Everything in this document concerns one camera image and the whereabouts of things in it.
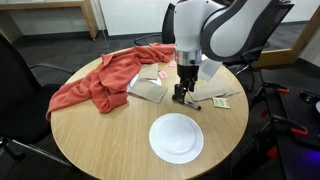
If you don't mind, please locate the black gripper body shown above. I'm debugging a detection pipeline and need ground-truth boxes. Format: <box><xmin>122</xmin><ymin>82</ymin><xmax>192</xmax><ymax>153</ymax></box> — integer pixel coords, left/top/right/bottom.
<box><xmin>177</xmin><ymin>65</ymin><xmax>199</xmax><ymax>88</ymax></box>

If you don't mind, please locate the black marker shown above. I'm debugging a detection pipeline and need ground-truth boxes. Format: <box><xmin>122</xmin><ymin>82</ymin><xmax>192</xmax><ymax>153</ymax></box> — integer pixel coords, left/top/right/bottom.
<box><xmin>179</xmin><ymin>100</ymin><xmax>201</xmax><ymax>110</ymax></box>

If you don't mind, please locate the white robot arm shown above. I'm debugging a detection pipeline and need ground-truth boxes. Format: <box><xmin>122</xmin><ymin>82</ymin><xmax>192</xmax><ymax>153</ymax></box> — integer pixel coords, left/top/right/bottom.
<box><xmin>173</xmin><ymin>0</ymin><xmax>294</xmax><ymax>103</ymax></box>

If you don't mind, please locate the white bowl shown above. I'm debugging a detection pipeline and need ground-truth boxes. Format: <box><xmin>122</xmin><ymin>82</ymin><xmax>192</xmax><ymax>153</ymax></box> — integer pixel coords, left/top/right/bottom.
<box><xmin>149</xmin><ymin>113</ymin><xmax>204</xmax><ymax>164</ymax></box>

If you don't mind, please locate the brown paper napkin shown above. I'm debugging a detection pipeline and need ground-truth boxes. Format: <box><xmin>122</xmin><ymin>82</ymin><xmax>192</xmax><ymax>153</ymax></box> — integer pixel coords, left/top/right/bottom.
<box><xmin>209</xmin><ymin>75</ymin><xmax>240</xmax><ymax>97</ymax></box>
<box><xmin>189</xmin><ymin>86</ymin><xmax>225</xmax><ymax>101</ymax></box>

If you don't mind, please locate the pink sachet packet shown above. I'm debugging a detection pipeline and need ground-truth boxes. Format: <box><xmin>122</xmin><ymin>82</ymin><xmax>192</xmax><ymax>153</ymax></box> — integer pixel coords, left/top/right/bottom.
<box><xmin>158</xmin><ymin>71</ymin><xmax>168</xmax><ymax>79</ymax></box>
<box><xmin>168</xmin><ymin>61</ymin><xmax>177</xmax><ymax>68</ymax></box>

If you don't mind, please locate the yellow sachet packet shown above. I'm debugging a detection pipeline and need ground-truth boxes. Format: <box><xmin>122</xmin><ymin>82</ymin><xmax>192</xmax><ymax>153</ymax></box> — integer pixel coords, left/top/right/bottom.
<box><xmin>213</xmin><ymin>97</ymin><xmax>230</xmax><ymax>109</ymax></box>

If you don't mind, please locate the black office chair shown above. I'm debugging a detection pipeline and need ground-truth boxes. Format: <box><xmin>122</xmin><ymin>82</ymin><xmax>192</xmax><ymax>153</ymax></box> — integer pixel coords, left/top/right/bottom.
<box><xmin>134</xmin><ymin>3</ymin><xmax>175</xmax><ymax>46</ymax></box>
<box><xmin>0</xmin><ymin>35</ymin><xmax>72</xmax><ymax>167</ymax></box>

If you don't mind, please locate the orange-red cloth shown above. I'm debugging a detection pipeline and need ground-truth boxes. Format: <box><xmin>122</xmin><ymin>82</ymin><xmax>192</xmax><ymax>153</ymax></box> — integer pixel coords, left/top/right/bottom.
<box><xmin>46</xmin><ymin>43</ymin><xmax>173</xmax><ymax>121</ymax></box>

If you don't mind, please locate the black near office chair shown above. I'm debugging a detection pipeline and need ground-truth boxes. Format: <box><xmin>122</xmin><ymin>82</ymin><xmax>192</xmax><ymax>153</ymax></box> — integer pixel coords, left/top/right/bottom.
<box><xmin>0</xmin><ymin>35</ymin><xmax>72</xmax><ymax>167</ymax></box>

